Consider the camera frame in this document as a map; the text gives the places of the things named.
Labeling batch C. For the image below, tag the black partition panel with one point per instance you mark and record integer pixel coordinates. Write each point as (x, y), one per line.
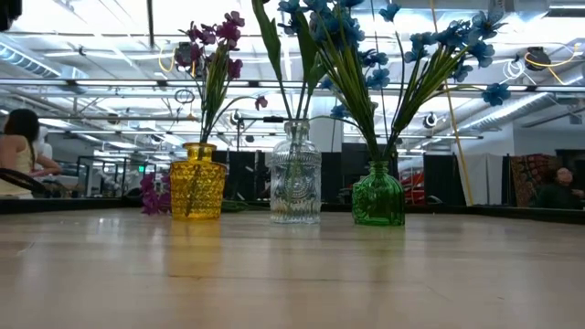
(443, 178)
(338, 169)
(247, 176)

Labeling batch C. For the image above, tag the green glass vase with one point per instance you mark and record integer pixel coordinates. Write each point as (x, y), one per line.
(378, 201)

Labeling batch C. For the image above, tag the blue artificial flower bunch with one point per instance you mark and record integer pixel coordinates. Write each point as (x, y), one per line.
(338, 27)
(480, 50)
(377, 77)

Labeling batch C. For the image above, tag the red patterned hanging cloth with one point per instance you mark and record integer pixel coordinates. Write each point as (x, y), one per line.
(532, 178)

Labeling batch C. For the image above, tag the clear glass vase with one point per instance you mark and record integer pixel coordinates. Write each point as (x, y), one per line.
(294, 192)

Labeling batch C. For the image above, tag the silver ventilation duct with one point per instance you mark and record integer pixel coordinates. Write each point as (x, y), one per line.
(23, 59)
(512, 112)

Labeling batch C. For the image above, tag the yellow glass vase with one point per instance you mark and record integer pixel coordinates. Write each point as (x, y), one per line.
(197, 192)

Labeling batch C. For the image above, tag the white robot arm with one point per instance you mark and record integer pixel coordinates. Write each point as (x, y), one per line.
(45, 148)

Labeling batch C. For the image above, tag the white partition panel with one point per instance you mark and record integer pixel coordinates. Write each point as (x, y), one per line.
(486, 178)

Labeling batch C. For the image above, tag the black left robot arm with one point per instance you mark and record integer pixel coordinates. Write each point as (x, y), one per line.
(9, 13)

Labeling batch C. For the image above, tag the person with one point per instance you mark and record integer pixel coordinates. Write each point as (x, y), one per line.
(560, 192)
(18, 155)

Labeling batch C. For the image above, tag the black chair armrest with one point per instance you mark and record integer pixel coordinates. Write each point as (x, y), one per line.
(23, 179)

